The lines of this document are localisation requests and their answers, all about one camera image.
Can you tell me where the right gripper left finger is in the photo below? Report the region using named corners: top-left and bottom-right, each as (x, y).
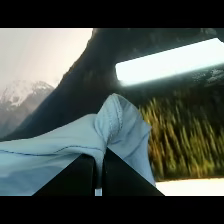
top-left (32, 153), bottom-right (98, 197)

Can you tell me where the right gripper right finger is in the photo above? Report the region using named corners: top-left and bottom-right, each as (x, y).
top-left (101, 147), bottom-right (165, 197)

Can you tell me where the light blue garment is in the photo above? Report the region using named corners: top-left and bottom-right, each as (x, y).
top-left (0, 93), bottom-right (157, 197)

